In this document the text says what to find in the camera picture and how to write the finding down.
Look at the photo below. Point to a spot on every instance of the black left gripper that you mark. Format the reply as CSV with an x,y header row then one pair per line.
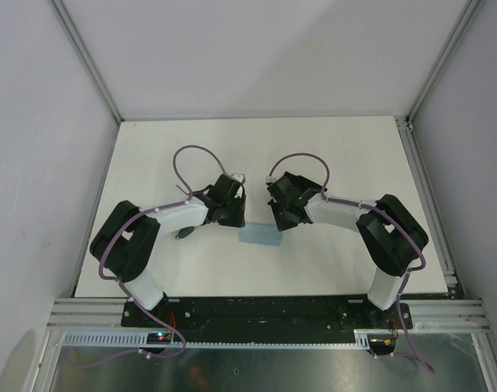
x,y
237,220

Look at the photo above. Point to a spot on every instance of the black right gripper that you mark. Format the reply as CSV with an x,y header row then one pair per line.
x,y
281,224

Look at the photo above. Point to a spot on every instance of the light blue cleaning cloth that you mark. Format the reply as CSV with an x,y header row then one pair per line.
x,y
260,234

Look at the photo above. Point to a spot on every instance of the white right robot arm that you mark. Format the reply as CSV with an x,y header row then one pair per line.
x,y
393,237

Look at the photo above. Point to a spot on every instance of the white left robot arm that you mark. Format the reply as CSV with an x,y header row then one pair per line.
x,y
124,243

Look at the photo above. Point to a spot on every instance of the dark aviator sunglasses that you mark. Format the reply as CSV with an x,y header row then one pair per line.
x,y
185,232

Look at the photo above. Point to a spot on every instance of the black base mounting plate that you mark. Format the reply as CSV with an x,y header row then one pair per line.
x,y
348,312

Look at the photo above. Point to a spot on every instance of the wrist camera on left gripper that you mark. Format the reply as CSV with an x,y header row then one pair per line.
x,y
239,177

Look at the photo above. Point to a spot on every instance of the aluminium frame rail right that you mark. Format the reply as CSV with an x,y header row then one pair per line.
x,y
424,188

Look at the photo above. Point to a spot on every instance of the white slotted cable duct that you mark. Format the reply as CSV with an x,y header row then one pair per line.
x,y
359,340

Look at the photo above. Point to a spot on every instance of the aluminium frame post left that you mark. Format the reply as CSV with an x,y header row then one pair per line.
x,y
81,50

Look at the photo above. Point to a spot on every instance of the aluminium frame post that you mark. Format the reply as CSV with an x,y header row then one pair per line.
x,y
81,50
450,47

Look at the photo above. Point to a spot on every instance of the aluminium frame post right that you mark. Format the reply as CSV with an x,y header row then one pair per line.
x,y
450,47

